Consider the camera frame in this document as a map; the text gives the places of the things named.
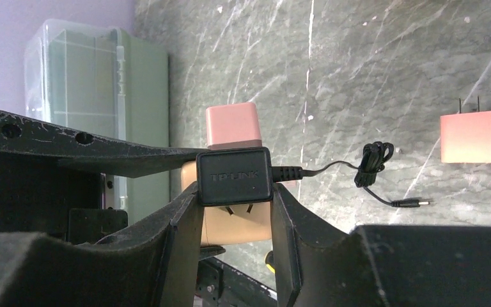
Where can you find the clear plastic storage bin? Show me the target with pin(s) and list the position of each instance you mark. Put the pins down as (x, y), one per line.
(100, 80)

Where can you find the beige wooden cube socket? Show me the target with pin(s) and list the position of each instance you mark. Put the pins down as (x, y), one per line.
(236, 224)

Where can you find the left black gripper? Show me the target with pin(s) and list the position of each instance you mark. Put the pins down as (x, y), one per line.
(36, 195)

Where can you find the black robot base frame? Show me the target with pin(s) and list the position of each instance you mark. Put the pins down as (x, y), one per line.
(219, 284)

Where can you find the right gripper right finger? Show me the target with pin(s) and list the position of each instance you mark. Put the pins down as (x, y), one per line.
(376, 265)

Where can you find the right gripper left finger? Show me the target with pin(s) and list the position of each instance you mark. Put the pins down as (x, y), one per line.
(153, 262)

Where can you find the small pink cube adapter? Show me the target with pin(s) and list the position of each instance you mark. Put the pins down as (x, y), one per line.
(233, 126)

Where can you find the large black yellow screwdriver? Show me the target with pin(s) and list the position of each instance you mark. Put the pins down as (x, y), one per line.
(269, 262)

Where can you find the black adapter with cable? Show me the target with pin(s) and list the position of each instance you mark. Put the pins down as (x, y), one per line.
(246, 175)

